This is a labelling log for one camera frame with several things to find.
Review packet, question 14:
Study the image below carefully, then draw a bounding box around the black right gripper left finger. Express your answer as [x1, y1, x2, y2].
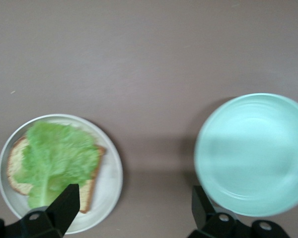
[0, 183, 80, 238]

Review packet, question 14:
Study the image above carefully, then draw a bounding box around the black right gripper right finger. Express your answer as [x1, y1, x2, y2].
[187, 184, 293, 238]

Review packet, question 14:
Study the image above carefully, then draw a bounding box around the green lettuce leaf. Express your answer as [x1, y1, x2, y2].
[13, 121, 101, 209]

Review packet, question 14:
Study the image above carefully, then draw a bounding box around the brown toast bread slice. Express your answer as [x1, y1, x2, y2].
[6, 135, 107, 214]

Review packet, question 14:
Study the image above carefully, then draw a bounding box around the beige plate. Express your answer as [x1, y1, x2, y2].
[0, 113, 124, 235]

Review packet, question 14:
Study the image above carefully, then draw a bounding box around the mint green plate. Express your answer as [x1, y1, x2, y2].
[193, 93, 298, 218]

